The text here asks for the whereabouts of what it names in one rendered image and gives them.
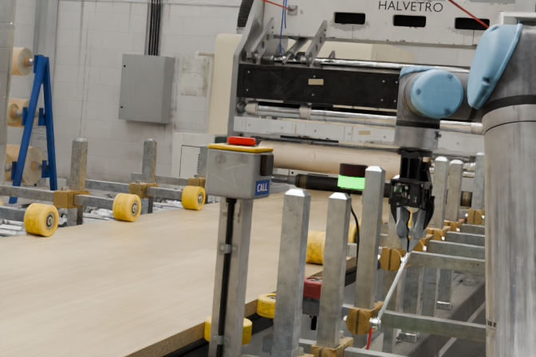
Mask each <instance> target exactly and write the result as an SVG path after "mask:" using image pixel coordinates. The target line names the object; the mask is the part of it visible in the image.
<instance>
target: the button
mask: <svg viewBox="0 0 536 357"><path fill-rule="evenodd" d="M256 141H257V140H254V138H248V137H238V136H229V138H227V142H229V144H234V145H244V146H254V145H255V144H256Z"/></svg>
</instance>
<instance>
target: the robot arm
mask: <svg viewBox="0 0 536 357"><path fill-rule="evenodd" d="M399 83H400V85H399V95H398V104H397V113H396V127H395V136H394V146H396V147H400V148H398V155H401V157H400V175H399V178H391V181H390V191H389V200H388V204H390V207H391V212H392V216H393V218H394V220H395V223H396V234H397V235H398V237H399V240H400V243H401V245H402V246H403V247H404V249H405V251H409V252H410V251H411V250H412V249H413V248H414V247H415V246H416V245H417V243H418V242H419V240H420V239H421V237H422V235H423V233H424V231H425V230H426V228H427V227H428V224H429V222H430V221H431V219H432V216H433V214H434V210H435V203H434V200H435V196H432V188H433V185H432V178H431V175H430V171H429V166H428V162H423V158H424V157H430V158H431V157H432V154H433V151H431V150H436V149H437V148H438V142H439V139H438V138H441V137H442V134H441V133H439V127H440V118H445V119H455V120H475V121H482V124H483V126H484V186H485V278H486V357H536V26H528V25H522V24H517V25H500V24H498V25H493V26H491V27H490V28H488V29H487V30H486V31H485V32H484V34H483V35H482V36H481V38H480V40H479V43H478V45H477V48H476V51H475V55H474V57H473V61H472V64H471V70H470V73H451V72H448V71H446V70H442V69H440V68H436V67H431V66H420V65H413V66H406V67H404V68H402V69H401V71H400V77H399ZM394 186H396V192H393V191H394ZM391 193H392V197H391ZM404 206H409V207H413V208H419V209H418V211H416V212H415V213H413V215H412V220H413V223H414V225H413V228H412V231H411V233H412V236H411V239H410V241H409V238H408V233H409V228H408V221H409V220H410V217H411V213H410V211H408V210H407V209H406V208H405V207H404Z"/></svg>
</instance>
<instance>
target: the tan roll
mask: <svg viewBox="0 0 536 357"><path fill-rule="evenodd" d="M259 146H261V147H272V148H273V149H274V150H273V151H272V153H273V155H274V168H281V169H289V170H297V171H312V172H319V173H327V174H335V175H339V168H340V163H358V164H364V165H367V166H368V167H370V166H378V167H382V168H383V169H385V171H386V172H385V179H388V180H391V179H393V178H394V177H396V176H397V175H400V157H401V155H398V153H392V152H383V151H367V150H358V149H350V148H341V147H325V146H316V145H308V144H299V143H283V142H274V141H265V140H263V141H261V142H260V144H259ZM429 159H430V157H424V158H423V162H428V166H429ZM429 171H430V175H433V174H434V167H431V166H429ZM474 175H475V171H472V170H463V178H470V179H473V178H474Z"/></svg>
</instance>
